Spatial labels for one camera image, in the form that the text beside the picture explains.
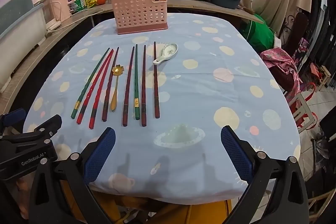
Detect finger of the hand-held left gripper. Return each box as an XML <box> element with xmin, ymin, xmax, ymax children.
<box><xmin>25</xmin><ymin>114</ymin><xmax>63</xmax><ymax>143</ymax></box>
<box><xmin>0</xmin><ymin>109</ymin><xmax>27</xmax><ymax>132</ymax></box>

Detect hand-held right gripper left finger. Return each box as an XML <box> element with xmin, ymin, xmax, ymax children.
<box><xmin>28</xmin><ymin>127</ymin><xmax>116</xmax><ymax>224</ymax></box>

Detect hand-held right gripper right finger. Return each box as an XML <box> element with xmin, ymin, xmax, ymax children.
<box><xmin>220</xmin><ymin>126</ymin><xmax>311</xmax><ymax>224</ymax></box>

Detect red and green chopsticks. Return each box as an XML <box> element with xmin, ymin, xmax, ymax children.
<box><xmin>76</xmin><ymin>49</ymin><xmax>114</xmax><ymax>125</ymax></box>

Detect dark red chopstick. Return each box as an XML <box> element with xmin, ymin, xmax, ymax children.
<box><xmin>141</xmin><ymin>45</ymin><xmax>147</xmax><ymax>127</ymax></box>
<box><xmin>101</xmin><ymin>47</ymin><xmax>120</xmax><ymax>122</ymax></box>
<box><xmin>122</xmin><ymin>46</ymin><xmax>135</xmax><ymax>127</ymax></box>
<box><xmin>153</xmin><ymin>41</ymin><xmax>160</xmax><ymax>119</ymax></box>

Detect gold flower spoon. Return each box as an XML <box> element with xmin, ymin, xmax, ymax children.
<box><xmin>110</xmin><ymin>64</ymin><xmax>125</xmax><ymax>112</ymax></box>

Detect white ceramic spoon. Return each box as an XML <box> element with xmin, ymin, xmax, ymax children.
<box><xmin>153</xmin><ymin>43</ymin><xmax>179</xmax><ymax>65</ymax></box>

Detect pink plastic utensil basket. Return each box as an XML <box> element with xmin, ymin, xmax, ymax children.
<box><xmin>110</xmin><ymin>0</ymin><xmax>169</xmax><ymax>35</ymax></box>

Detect blue planet-print tablecloth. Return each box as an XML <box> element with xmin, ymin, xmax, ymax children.
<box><xmin>22</xmin><ymin>13</ymin><xmax>301</xmax><ymax>205</ymax></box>

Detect red stool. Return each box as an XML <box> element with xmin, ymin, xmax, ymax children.
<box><xmin>291</xmin><ymin>82</ymin><xmax>320</xmax><ymax>133</ymax></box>

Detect white power strip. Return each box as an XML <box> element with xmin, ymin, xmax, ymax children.
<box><xmin>46</xmin><ymin>21</ymin><xmax>62</xmax><ymax>37</ymax></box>

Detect pink floral bag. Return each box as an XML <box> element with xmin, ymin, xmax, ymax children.
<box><xmin>259</xmin><ymin>48</ymin><xmax>303</xmax><ymax>107</ymax></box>

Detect pink appliance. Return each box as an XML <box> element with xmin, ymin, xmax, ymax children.
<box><xmin>49</xmin><ymin>0</ymin><xmax>77</xmax><ymax>23</ymax></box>

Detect green bag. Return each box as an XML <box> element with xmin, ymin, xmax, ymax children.
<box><xmin>241</xmin><ymin>13</ymin><xmax>277</xmax><ymax>49</ymax></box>

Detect dark chair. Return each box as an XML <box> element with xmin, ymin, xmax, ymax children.
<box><xmin>278</xmin><ymin>12</ymin><xmax>311</xmax><ymax>62</ymax></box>

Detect white power cable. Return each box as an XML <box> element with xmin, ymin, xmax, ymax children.
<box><xmin>60</xmin><ymin>7</ymin><xmax>105</xmax><ymax>29</ymax></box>

